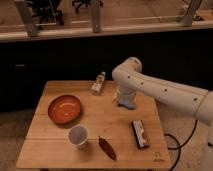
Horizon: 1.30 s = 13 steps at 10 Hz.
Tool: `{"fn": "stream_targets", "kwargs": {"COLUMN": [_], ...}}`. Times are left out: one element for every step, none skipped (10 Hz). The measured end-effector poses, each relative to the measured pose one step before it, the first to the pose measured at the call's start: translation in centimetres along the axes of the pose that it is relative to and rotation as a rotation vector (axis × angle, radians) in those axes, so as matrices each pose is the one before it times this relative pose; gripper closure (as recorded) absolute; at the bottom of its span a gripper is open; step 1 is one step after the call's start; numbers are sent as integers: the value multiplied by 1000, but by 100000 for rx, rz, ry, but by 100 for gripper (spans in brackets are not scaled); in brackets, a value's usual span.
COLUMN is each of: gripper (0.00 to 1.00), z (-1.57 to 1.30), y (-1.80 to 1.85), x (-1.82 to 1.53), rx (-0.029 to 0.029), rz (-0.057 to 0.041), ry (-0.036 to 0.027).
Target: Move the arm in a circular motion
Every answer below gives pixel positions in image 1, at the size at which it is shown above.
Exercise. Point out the orange bowl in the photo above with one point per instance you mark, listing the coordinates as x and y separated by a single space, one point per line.
64 109

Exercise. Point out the dark red chili pepper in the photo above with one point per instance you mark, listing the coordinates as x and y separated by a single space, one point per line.
107 148

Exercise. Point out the black office chair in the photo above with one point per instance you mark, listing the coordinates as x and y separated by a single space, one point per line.
46 11
78 3

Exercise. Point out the blue sponge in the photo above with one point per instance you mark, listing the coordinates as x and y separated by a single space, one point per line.
126 104

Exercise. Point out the white paper cup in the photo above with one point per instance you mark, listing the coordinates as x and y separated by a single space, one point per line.
78 136

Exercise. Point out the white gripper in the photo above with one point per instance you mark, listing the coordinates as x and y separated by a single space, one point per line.
125 94

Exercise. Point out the small white tube bottle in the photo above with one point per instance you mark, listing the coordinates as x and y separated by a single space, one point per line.
98 84

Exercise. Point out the chocolate bar box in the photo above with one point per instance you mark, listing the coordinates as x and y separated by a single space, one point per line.
140 134

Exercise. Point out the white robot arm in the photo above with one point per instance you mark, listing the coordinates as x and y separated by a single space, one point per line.
196 102

